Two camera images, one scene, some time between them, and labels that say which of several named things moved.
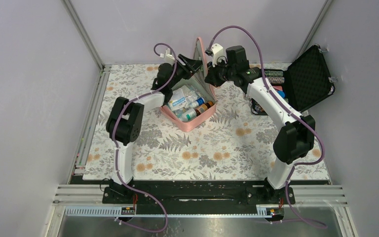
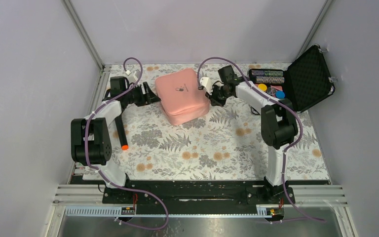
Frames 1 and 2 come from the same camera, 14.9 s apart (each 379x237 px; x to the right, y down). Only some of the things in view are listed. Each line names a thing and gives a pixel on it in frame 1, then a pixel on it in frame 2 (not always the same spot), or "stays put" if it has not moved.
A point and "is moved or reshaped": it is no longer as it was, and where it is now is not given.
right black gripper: [221, 62] → [213, 98]
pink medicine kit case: [193, 99] is moved or reshaped
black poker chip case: [303, 83] stays put
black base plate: [199, 197] stays put
